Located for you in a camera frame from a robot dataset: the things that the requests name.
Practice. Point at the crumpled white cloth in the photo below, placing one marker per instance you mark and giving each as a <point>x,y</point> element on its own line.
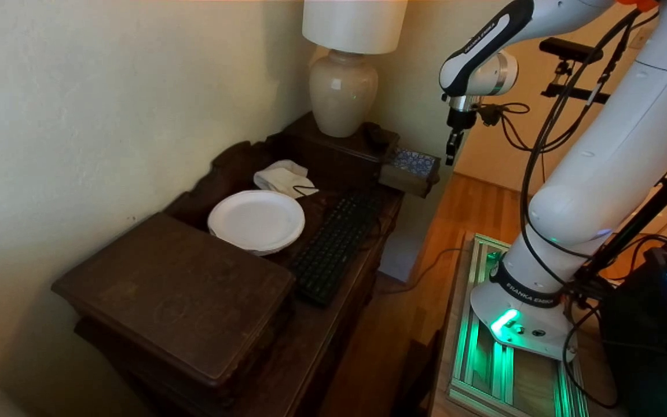
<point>287,178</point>

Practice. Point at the dark wooden box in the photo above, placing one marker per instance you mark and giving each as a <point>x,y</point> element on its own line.
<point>182,314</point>

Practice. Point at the black computer keyboard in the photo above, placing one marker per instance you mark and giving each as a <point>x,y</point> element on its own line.
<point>325,261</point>

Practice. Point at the small drawer with patterned lining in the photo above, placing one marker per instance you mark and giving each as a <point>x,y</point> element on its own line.
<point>412,173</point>

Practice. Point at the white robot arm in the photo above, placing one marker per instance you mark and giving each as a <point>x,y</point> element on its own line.
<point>604,178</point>

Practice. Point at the grey panel leaning on desk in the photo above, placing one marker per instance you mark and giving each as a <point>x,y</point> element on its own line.
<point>409,236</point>

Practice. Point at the white paper plate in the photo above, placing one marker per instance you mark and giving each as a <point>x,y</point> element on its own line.
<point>258,222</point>

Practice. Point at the dark wooden desk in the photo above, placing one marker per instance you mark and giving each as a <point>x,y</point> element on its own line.
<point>297,367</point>

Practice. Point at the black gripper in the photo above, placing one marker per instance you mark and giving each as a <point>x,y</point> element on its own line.
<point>460,120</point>

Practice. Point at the white table lamp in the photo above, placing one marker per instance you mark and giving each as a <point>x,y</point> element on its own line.
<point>343,84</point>

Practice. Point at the black camera on stand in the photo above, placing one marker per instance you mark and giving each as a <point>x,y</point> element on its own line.
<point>571,57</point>

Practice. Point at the black computer tower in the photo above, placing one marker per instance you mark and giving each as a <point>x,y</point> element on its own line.
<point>635,336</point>

